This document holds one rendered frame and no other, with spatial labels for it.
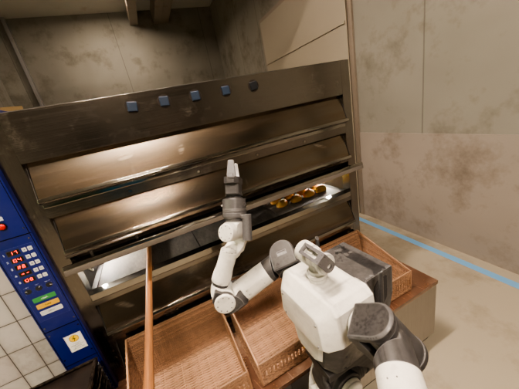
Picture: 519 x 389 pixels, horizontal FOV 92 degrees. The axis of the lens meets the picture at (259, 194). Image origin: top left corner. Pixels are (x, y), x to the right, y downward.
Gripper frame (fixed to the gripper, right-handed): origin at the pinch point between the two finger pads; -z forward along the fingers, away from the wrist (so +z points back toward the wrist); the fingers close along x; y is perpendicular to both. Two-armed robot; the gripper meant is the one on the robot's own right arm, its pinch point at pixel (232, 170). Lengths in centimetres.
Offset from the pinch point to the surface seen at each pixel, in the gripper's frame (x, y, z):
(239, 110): -46, 4, -41
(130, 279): -41, 66, 51
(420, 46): -164, -165, -141
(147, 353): 7, 31, 64
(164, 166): -32, 42, -9
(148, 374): 14, 27, 66
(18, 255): -11, 100, 32
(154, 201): -37, 50, 9
